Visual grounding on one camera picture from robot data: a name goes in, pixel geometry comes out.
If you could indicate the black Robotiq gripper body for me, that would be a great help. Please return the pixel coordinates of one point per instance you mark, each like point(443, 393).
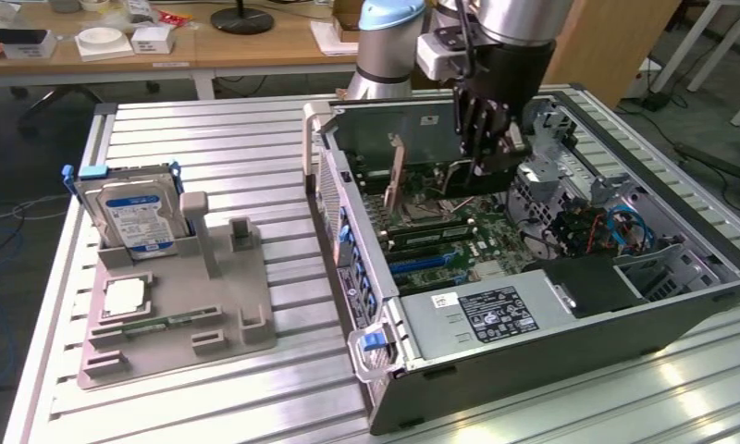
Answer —
point(512, 74)

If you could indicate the low-profile Nvidia graphics card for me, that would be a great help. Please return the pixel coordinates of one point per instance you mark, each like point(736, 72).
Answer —
point(396, 171)

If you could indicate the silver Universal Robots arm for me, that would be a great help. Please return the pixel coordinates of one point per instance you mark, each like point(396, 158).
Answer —
point(383, 55)

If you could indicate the perforated metal disk bay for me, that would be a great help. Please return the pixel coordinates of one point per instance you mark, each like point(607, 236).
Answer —
point(548, 185)

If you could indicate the wooden cabinet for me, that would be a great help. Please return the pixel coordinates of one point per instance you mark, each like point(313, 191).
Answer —
point(611, 46)

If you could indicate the CPU socket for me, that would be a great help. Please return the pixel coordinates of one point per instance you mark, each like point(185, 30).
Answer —
point(425, 210)

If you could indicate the green motherboard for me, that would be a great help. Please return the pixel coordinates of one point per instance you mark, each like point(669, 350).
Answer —
point(493, 231)

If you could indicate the white box with red button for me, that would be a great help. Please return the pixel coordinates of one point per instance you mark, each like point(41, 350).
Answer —
point(644, 78)

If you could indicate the black labelled RAM stick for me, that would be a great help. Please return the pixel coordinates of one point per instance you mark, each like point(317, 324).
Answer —
point(428, 232)

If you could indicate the black power adapter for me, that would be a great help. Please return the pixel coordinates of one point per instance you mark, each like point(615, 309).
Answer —
point(653, 102)

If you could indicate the white paper stack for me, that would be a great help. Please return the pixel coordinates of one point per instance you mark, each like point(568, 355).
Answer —
point(329, 39)

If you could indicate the brown cardboard box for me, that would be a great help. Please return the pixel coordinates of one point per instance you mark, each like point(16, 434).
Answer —
point(345, 18)

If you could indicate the blue expansion slot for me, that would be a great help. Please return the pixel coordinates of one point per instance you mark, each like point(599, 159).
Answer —
point(425, 264)

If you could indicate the black plastic shroud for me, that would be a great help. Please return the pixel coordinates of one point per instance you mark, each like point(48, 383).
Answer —
point(592, 287)

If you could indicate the grey power supply unit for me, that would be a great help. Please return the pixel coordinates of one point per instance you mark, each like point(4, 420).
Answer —
point(444, 324)

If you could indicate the black round lamp base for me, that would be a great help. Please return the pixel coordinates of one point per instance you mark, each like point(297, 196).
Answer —
point(240, 20)

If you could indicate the wooden desk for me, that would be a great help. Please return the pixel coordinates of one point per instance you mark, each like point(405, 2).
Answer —
point(185, 46)

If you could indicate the blue case latch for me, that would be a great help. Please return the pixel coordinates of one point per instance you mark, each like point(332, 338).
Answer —
point(371, 342)

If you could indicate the open grey PC case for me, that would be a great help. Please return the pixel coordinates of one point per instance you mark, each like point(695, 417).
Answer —
point(531, 370)

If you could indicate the red packet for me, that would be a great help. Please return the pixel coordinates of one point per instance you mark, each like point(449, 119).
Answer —
point(174, 20)

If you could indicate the small white labelled box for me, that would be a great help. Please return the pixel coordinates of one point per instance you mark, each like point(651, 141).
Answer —
point(150, 39)

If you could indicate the hard disk in blue carrier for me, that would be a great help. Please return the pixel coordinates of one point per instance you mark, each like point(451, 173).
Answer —
point(136, 217)

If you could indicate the clear bag with label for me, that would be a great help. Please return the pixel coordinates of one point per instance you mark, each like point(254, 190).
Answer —
point(140, 11)

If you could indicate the white box with round dish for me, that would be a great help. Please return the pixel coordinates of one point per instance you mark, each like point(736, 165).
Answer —
point(101, 44)

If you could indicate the grey 3D-printed parts rack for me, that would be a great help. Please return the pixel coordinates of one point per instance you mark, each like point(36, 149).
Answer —
point(178, 333)

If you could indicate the green RAM stick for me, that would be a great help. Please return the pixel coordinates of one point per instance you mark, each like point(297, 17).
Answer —
point(160, 324)

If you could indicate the silver CPU chip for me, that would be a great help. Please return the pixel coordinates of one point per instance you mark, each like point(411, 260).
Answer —
point(124, 297)

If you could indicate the grey cup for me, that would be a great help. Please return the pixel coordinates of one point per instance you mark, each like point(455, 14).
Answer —
point(65, 5)

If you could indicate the black and white box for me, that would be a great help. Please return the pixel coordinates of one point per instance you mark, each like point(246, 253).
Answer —
point(24, 46)

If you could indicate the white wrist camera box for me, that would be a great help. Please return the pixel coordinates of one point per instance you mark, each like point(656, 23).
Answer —
point(437, 55)

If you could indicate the white table frame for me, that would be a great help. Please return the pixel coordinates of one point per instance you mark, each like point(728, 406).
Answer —
point(679, 51)

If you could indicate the metal disk bay bracket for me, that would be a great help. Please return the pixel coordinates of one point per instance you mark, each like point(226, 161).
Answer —
point(672, 259)

